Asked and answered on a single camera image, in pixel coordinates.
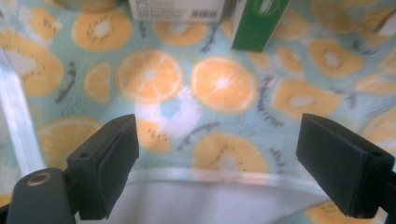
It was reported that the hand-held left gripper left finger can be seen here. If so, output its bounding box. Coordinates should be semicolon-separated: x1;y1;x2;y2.
65;113;140;221

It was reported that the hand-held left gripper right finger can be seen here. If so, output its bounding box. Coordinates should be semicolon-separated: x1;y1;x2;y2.
295;113;396;219

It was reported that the orange slice print bag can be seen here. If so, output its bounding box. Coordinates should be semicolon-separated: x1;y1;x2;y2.
0;0;396;224

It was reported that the narrow green white carton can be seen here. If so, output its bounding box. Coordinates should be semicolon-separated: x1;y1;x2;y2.
230;0;292;53

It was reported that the wide green white carton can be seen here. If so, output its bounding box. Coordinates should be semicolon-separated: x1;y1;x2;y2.
126;0;227;23

